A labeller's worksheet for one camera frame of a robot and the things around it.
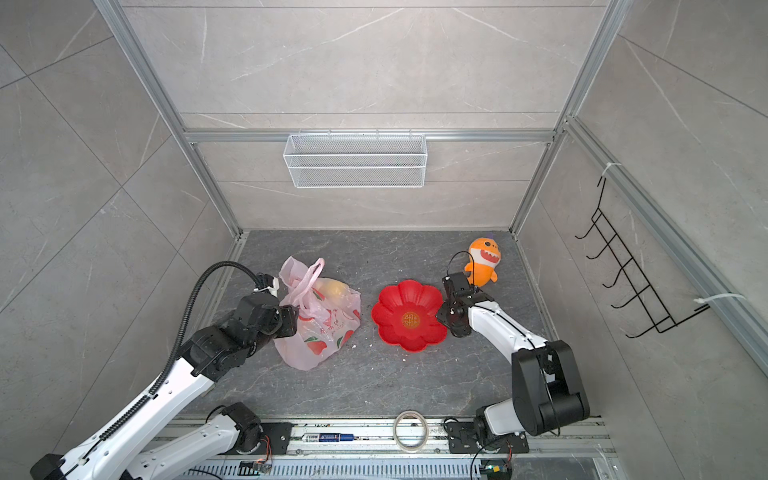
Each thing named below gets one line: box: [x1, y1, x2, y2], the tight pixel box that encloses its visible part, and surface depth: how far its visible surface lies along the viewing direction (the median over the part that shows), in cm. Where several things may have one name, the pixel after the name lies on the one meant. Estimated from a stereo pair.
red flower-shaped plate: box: [372, 280, 448, 353], surface depth 97 cm
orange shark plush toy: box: [464, 237, 501, 287], surface depth 106 cm
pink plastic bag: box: [273, 256, 361, 371], surface depth 81 cm
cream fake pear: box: [318, 278, 349, 301], surface depth 96 cm
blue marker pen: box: [302, 433, 355, 442], surface depth 74 cm
